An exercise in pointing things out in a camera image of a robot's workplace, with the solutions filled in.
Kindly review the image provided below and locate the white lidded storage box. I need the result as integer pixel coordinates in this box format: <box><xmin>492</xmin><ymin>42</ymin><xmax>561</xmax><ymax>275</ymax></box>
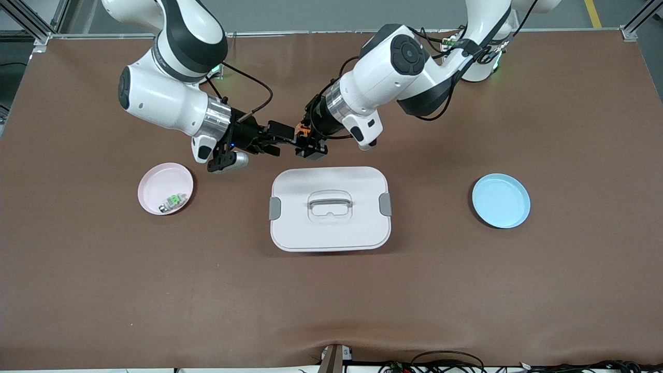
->
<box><xmin>269</xmin><ymin>166</ymin><xmax>393</xmax><ymax>253</ymax></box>

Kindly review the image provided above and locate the pink round plate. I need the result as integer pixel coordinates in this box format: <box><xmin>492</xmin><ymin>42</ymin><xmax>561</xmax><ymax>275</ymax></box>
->
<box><xmin>137</xmin><ymin>163</ymin><xmax>194</xmax><ymax>216</ymax></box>

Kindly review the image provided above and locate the brown table mat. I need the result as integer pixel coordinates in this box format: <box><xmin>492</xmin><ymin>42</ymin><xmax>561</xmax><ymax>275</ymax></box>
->
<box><xmin>0</xmin><ymin>31</ymin><xmax>663</xmax><ymax>369</ymax></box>

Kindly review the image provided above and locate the light blue round plate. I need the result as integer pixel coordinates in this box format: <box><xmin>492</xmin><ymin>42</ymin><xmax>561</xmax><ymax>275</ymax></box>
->
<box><xmin>471</xmin><ymin>173</ymin><xmax>531</xmax><ymax>229</ymax></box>

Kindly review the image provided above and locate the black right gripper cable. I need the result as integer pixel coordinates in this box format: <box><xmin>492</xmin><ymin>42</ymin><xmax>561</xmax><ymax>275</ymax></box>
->
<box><xmin>205</xmin><ymin>62</ymin><xmax>274</xmax><ymax>123</ymax></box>

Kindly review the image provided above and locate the green and silver switch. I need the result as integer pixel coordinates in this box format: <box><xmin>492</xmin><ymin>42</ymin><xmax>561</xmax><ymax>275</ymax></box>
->
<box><xmin>158</xmin><ymin>193</ymin><xmax>188</xmax><ymax>213</ymax></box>

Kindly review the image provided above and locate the black arm base cable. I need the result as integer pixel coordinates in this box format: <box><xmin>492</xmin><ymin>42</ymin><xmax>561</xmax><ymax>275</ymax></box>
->
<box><xmin>413</xmin><ymin>25</ymin><xmax>457</xmax><ymax>53</ymax></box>

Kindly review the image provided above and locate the camera mount post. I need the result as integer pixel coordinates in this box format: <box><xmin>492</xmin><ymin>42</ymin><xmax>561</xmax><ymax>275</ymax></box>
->
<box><xmin>317</xmin><ymin>343</ymin><xmax>354</xmax><ymax>373</ymax></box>

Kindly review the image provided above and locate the aluminium frame post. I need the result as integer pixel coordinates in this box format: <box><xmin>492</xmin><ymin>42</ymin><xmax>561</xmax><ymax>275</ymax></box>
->
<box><xmin>622</xmin><ymin>0</ymin><xmax>663</xmax><ymax>42</ymax></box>
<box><xmin>0</xmin><ymin>0</ymin><xmax>71</xmax><ymax>45</ymax></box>

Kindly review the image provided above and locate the black looped cable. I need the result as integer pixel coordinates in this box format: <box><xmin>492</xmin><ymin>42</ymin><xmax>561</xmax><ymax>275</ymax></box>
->
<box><xmin>412</xmin><ymin>350</ymin><xmax>485</xmax><ymax>373</ymax></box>

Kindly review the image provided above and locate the black cable bundle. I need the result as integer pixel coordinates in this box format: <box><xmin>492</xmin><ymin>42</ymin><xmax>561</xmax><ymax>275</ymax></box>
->
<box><xmin>518</xmin><ymin>360</ymin><xmax>663</xmax><ymax>373</ymax></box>

